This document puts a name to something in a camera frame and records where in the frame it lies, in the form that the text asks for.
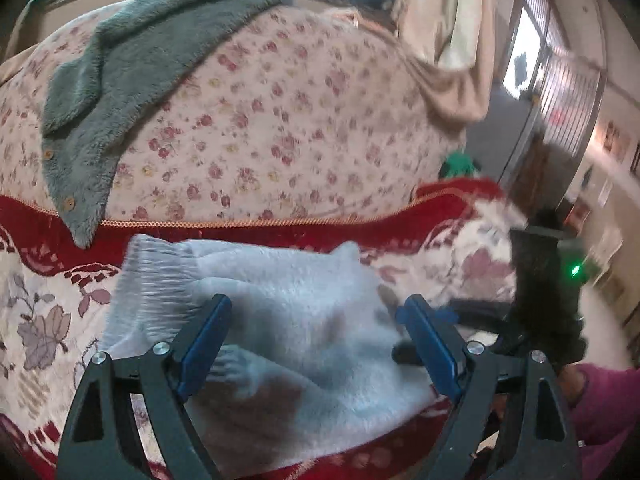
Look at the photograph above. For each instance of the grey-green fleece cardigan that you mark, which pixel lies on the grey-green fleece cardigan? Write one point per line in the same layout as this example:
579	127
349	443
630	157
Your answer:
132	61

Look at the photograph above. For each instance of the light grey fleece pants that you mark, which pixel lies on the light grey fleece pants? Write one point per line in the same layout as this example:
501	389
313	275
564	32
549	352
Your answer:
306	369

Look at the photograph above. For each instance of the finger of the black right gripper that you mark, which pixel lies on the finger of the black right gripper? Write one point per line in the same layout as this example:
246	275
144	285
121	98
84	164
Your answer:
490	316
445	347

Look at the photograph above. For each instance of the beige curtain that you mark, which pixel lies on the beige curtain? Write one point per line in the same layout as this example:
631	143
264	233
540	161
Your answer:
449	49

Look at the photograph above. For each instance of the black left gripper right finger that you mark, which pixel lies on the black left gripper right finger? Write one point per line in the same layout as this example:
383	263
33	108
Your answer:
505	422

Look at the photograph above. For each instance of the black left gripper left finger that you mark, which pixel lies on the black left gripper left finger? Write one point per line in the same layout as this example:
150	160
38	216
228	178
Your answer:
100	439

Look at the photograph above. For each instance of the red white floral blanket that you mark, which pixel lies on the red white floral blanket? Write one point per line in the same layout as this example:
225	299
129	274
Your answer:
451	241

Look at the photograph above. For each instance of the green cloth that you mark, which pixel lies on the green cloth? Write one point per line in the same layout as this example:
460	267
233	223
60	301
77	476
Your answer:
458	165

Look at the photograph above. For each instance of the pink floral bed sheet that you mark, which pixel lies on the pink floral bed sheet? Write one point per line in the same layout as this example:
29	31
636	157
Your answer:
297	115

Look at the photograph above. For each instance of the magenta right sleeve forearm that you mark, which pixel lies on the magenta right sleeve forearm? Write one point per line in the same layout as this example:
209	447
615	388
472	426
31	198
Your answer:
604	409

